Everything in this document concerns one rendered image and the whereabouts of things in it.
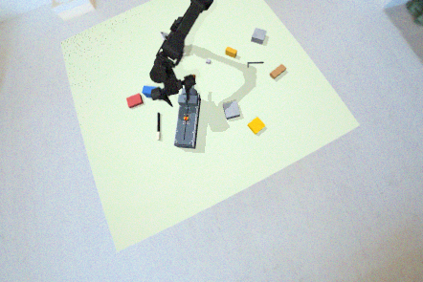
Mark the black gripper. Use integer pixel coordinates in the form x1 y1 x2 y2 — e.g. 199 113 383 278
151 70 196 107

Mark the blue block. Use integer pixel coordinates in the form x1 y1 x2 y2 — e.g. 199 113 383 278
142 86 157 98

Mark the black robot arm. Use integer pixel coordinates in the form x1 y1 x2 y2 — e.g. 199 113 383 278
149 0 213 96

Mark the small yellow block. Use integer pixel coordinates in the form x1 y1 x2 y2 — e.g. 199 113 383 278
225 47 237 58

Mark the yellow square block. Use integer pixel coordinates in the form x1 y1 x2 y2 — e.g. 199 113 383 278
247 117 266 134

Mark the red rectangular block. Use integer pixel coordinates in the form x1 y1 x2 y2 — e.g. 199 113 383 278
127 93 144 108

